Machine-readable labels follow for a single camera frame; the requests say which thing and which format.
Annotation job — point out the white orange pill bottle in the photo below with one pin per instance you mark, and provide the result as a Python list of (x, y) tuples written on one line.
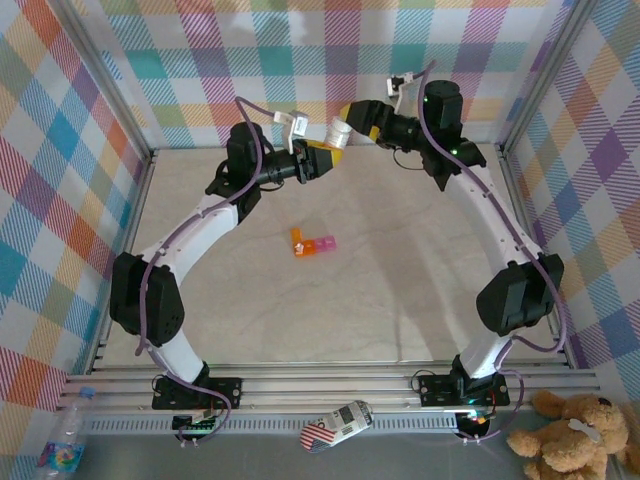
[(337, 140)]

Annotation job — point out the pink pill box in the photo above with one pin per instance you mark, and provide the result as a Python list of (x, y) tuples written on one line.
[(324, 244)]

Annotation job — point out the orange pill box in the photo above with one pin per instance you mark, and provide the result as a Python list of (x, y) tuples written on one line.
[(305, 247)]

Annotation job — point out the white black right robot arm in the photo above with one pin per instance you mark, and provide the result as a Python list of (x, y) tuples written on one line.
[(520, 300)]

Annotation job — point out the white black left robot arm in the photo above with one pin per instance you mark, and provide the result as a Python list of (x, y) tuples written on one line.
[(145, 300)]

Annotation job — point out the flag print rolled pouch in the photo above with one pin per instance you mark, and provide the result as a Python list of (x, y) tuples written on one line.
[(335, 425)]

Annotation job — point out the left electronics board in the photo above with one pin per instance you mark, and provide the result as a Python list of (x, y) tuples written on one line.
[(197, 425)]

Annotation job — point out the electronics board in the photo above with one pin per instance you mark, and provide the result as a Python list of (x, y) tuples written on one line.
[(197, 425), (472, 421)]

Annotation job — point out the right electronics board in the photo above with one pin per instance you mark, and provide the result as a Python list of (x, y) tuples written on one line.
[(472, 421)]

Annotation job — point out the clear plastic water bottle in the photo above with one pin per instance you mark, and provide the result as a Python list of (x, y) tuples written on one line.
[(65, 440)]

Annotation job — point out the brown teddy bear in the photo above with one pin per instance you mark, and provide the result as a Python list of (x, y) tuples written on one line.
[(570, 440)]

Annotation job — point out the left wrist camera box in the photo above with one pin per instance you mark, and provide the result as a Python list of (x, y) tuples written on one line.
[(300, 125)]

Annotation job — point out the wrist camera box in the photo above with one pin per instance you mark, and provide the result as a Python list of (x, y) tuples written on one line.
[(397, 82), (300, 125)]

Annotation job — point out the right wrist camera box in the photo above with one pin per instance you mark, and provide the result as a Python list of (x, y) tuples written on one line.
[(397, 82)]

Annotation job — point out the aluminium frame post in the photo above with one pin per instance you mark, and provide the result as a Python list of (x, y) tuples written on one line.
[(105, 85), (545, 80)]

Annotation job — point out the aluminium side rail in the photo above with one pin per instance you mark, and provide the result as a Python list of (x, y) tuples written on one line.
[(530, 240), (131, 225)]

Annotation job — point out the aluminium front frame rail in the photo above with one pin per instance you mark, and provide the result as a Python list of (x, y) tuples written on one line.
[(325, 385)]

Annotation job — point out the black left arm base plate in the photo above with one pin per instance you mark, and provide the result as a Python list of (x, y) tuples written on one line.
[(225, 392)]

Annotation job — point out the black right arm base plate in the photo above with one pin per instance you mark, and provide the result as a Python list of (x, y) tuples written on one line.
[(435, 390)]

